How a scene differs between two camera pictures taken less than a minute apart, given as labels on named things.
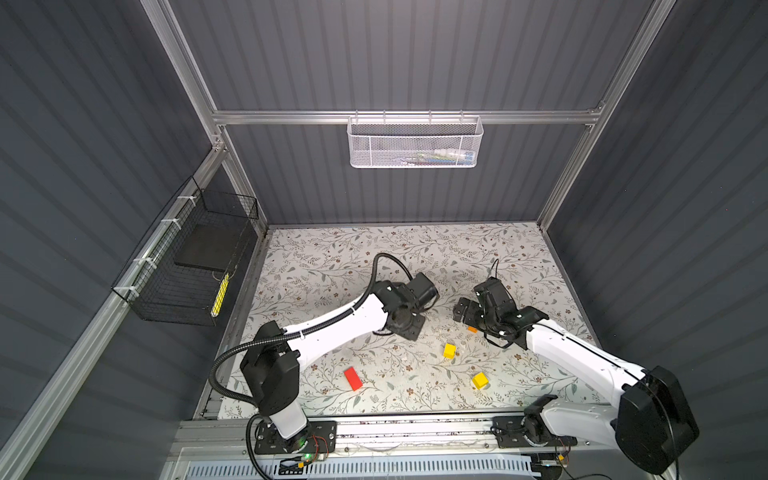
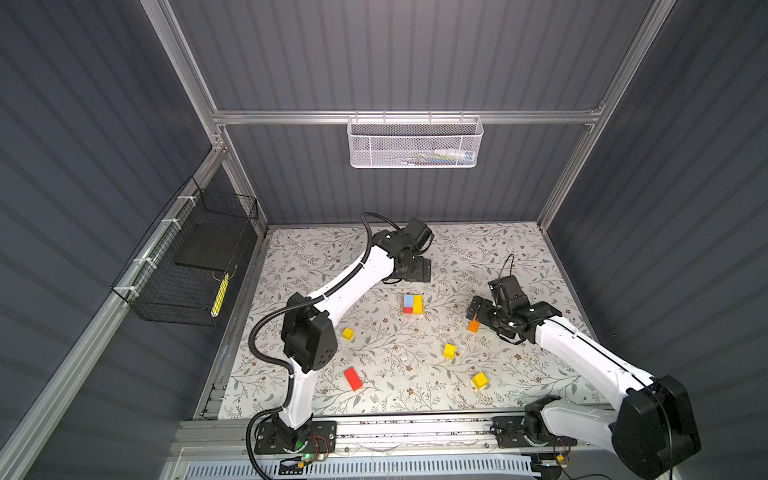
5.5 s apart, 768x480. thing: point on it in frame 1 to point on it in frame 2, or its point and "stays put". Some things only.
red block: x=353 y=378 stays put
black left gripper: x=415 y=328 to x=421 y=270
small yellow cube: x=449 y=351 stays put
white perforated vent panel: x=504 y=468 stays put
